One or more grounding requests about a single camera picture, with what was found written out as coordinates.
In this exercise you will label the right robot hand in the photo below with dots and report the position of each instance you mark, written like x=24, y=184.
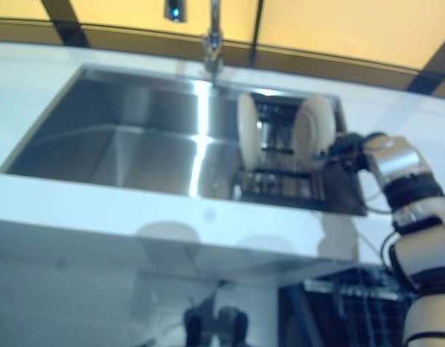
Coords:
x=348, y=152

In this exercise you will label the black dish drying rack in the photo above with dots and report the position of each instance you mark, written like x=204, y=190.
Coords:
x=280, y=180

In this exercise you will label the right black robot foot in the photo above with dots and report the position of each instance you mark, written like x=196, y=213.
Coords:
x=234, y=325

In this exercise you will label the cream round plate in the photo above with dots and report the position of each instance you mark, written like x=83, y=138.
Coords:
x=312, y=126
x=248, y=133

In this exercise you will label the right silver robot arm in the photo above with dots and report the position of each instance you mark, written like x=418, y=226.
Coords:
x=406, y=173

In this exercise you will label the left black robot foot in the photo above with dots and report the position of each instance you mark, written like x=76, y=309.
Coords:
x=197, y=325

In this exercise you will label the stainless steel sink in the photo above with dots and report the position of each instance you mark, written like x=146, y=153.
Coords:
x=117, y=144

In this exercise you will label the black robot foot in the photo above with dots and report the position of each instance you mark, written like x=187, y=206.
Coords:
x=197, y=325
x=234, y=325

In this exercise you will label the white cabinet door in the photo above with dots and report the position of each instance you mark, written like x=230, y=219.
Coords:
x=251, y=285
x=81, y=300

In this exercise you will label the chrome gooseneck kitchen faucet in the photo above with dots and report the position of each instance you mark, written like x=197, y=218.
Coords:
x=215, y=43

